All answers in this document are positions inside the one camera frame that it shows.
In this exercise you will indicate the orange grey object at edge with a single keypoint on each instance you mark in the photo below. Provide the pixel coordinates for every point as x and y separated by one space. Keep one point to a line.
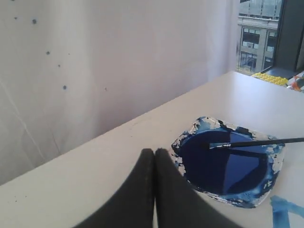
296 83

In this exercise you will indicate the white backdrop sheet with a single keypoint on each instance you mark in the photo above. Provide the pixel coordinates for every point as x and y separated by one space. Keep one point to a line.
71 70

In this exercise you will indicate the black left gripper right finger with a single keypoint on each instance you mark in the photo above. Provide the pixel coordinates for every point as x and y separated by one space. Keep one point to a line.
177 204

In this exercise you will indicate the yellow studded block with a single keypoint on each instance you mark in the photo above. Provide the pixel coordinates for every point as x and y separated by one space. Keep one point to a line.
276 80

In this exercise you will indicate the blue painted triangle mark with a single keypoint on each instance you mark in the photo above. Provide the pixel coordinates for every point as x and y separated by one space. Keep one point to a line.
281 209

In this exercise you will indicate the dark window frame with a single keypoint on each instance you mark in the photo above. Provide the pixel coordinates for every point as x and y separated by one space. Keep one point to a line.
288 59

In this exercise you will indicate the grey building outside window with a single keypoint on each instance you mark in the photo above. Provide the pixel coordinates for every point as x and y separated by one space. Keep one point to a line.
258 27

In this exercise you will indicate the square white plate blue paint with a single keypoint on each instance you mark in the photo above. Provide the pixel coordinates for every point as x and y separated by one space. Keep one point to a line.
242 177

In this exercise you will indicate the black paintbrush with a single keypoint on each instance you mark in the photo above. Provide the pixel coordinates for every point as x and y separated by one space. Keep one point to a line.
254 143

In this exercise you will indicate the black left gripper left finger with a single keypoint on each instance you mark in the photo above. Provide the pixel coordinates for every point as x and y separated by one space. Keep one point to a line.
132 205

